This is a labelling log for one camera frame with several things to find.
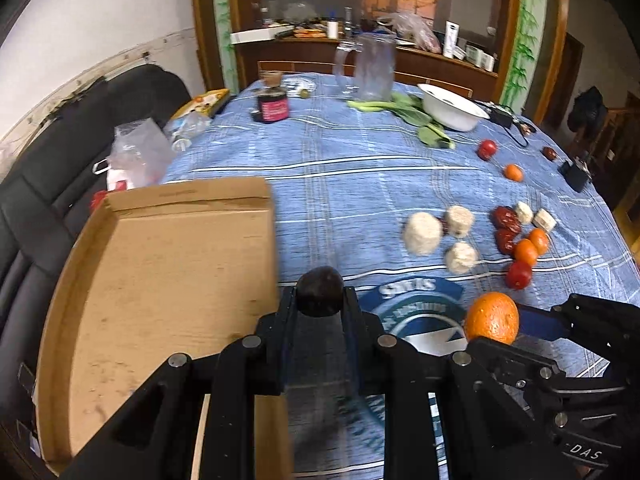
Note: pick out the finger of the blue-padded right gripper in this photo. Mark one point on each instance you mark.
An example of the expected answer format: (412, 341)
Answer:
(606, 327)

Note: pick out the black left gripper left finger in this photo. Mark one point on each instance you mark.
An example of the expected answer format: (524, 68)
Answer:
(194, 408)

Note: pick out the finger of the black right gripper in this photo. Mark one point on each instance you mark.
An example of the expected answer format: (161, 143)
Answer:
(512, 366)

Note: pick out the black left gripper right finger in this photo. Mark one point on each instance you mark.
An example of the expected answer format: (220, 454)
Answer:
(486, 433)

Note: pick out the large orange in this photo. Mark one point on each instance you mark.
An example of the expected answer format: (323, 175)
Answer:
(494, 316)

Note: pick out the red tomato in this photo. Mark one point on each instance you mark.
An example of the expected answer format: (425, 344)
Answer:
(519, 275)
(487, 149)

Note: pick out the small orange back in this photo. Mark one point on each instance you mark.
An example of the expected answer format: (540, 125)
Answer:
(540, 240)

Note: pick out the small orange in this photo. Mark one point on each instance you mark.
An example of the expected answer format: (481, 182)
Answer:
(540, 240)
(525, 251)
(513, 173)

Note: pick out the small orange front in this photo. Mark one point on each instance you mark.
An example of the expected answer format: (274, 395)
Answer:
(525, 251)

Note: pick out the white corn chunk front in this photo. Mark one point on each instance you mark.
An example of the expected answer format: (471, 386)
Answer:
(460, 258)

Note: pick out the red date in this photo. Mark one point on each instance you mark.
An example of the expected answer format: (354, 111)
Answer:
(505, 218)
(506, 240)

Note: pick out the small white chunk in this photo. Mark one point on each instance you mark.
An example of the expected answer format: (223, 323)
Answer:
(524, 213)
(544, 220)

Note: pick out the dark date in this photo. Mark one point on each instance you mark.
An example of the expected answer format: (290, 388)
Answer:
(444, 224)
(549, 153)

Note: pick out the dark round plum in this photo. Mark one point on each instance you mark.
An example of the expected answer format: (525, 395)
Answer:
(319, 293)

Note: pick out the black power adapter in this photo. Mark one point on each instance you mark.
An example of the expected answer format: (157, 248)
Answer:
(576, 174)

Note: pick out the blue plaid tablecloth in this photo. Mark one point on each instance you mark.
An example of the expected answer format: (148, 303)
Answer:
(345, 182)

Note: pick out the cardboard tray box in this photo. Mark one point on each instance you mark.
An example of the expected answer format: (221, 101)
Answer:
(177, 268)

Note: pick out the small orange far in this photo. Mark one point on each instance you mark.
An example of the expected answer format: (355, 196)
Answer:
(513, 173)

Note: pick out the red plastic bag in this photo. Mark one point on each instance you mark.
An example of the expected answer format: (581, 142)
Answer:
(98, 197)

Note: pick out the white bowl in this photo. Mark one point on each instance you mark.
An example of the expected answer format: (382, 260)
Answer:
(451, 110)

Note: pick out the black leather sofa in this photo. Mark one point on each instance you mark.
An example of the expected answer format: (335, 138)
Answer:
(45, 201)

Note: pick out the green leafy vegetable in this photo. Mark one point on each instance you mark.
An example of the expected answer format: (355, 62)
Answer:
(409, 109)

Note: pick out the clear plastic bag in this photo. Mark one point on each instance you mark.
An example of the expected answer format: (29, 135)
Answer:
(140, 155)

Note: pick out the clear glass pitcher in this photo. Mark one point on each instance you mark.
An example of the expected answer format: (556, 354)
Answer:
(374, 69)

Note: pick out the yellow snack box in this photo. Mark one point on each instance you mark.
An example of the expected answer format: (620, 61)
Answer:
(208, 103)

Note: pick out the dark jar pink label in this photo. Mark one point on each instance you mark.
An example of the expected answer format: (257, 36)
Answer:
(271, 99)

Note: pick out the pink plastic bag on cabinet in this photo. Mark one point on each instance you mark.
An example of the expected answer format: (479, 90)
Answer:
(413, 28)

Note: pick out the white flat box on cabinet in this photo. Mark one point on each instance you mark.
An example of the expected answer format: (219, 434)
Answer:
(261, 34)

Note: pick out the black charger with cable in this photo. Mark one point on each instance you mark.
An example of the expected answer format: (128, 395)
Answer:
(516, 129)

